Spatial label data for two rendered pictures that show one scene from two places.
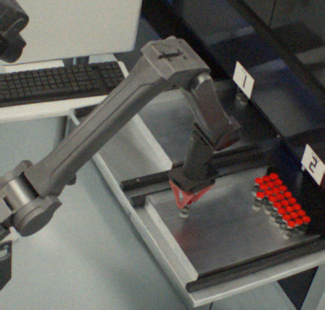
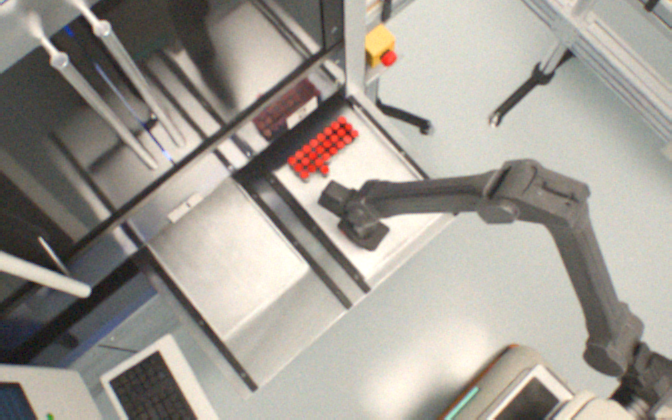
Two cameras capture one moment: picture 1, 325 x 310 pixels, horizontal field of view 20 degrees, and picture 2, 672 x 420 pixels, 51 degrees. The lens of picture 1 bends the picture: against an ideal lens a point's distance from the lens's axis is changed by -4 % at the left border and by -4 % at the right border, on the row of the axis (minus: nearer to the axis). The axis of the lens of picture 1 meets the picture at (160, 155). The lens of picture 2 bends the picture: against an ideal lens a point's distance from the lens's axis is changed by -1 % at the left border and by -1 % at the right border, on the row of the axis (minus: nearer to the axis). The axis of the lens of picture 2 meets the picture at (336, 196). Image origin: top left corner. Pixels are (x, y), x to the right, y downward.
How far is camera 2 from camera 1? 1.69 m
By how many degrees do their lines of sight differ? 51
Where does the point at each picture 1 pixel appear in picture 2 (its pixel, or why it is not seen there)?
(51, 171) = (619, 310)
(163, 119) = (225, 294)
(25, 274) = not seen: outside the picture
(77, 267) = (213, 389)
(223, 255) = not seen: hidden behind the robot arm
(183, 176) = (373, 235)
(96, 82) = (163, 392)
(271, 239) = (364, 152)
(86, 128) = (604, 278)
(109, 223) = not seen: hidden behind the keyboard
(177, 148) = (267, 268)
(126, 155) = (298, 316)
